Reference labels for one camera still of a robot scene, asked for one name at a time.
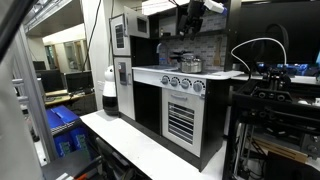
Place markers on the silver pot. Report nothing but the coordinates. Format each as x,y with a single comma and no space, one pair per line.
192,65

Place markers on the silver pot lid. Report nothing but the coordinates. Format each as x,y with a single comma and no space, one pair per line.
179,55

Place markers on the toy kitchen stove unit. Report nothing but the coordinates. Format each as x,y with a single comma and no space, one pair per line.
193,110

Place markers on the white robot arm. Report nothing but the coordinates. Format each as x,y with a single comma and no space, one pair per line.
210,5

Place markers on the wooden spatula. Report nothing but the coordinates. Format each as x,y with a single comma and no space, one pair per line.
217,58

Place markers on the white black speaker robot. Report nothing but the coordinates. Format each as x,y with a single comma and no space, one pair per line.
109,98

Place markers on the white toy microwave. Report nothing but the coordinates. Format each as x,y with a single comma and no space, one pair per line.
123,26

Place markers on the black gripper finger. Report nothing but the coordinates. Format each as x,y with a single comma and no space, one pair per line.
195,29
183,30

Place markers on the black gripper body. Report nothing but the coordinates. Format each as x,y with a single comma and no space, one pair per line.
195,11

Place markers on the black desk monitor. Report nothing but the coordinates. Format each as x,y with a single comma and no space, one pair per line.
79,81

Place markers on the black monitor right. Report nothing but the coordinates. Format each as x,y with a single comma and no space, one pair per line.
295,24

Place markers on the blue storage box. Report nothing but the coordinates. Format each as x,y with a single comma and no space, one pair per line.
59,116

